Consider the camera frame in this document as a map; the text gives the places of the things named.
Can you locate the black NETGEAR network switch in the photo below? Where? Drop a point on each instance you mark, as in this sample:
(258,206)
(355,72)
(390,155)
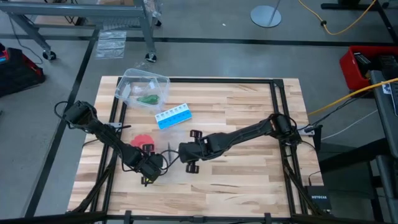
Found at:
(318,197)

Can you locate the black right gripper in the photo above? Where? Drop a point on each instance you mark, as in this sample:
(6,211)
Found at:
(197,151)

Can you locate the clear plastic container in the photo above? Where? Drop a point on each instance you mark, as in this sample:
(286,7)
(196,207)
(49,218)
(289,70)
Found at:
(124,93)

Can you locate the black and red case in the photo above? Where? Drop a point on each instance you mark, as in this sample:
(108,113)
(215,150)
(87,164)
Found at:
(18,71)

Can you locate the grey metal cart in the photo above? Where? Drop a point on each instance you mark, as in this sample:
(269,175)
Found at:
(77,10)

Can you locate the green bandage roll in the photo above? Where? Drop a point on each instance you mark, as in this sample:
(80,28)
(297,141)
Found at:
(148,99)

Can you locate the flat clear plastic bag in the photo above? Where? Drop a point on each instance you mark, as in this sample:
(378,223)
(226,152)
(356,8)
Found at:
(110,45)

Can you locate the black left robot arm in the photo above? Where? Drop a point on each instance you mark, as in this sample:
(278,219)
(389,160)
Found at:
(105,135)

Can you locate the black aluminium table frame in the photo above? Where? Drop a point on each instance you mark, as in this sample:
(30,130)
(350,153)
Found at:
(217,80)

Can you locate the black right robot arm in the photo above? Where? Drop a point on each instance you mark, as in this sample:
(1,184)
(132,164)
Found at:
(248,132)

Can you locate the blue white weekly pill organizer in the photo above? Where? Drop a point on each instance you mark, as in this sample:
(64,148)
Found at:
(173,116)

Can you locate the red round pill organizer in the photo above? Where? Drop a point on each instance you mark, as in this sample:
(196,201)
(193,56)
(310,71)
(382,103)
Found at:
(136,141)

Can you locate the round grey stand base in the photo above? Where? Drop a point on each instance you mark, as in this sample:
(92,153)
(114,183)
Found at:
(265,15)

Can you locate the grey desk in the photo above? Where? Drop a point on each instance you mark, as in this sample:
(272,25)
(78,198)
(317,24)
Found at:
(387,124)

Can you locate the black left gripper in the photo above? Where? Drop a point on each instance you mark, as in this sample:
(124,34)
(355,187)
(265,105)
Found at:
(150,166)

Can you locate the red plastic bin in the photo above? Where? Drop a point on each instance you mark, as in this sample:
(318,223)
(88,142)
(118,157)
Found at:
(349,67)

